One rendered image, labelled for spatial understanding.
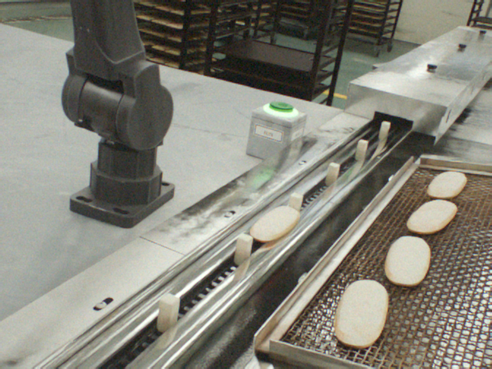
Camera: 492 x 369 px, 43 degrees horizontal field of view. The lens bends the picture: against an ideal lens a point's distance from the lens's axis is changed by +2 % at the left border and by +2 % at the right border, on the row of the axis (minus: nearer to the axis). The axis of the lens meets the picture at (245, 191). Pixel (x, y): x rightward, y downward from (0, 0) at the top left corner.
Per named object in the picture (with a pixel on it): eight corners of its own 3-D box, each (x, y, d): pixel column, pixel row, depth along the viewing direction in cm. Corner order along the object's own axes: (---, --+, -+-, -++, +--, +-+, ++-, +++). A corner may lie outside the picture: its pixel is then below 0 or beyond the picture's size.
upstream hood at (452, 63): (455, 46, 221) (462, 21, 217) (508, 56, 214) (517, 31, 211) (340, 120, 116) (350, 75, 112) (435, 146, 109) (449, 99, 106)
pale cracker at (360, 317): (347, 281, 54) (348, 269, 53) (392, 288, 53) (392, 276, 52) (326, 344, 45) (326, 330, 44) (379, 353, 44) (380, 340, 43)
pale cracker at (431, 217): (429, 201, 72) (430, 192, 72) (463, 208, 70) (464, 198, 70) (398, 230, 64) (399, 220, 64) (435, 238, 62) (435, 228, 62)
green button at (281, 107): (274, 109, 100) (275, 99, 100) (296, 115, 99) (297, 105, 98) (263, 113, 97) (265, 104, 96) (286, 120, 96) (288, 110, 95)
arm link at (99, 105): (162, 157, 75) (129, 143, 78) (169, 75, 71) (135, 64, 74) (107, 175, 68) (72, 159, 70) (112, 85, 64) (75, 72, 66)
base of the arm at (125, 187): (120, 178, 84) (65, 209, 73) (124, 121, 81) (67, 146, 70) (176, 195, 81) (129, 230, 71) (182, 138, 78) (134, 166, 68)
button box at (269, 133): (260, 161, 107) (270, 99, 103) (301, 174, 104) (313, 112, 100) (239, 174, 100) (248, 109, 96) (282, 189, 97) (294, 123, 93)
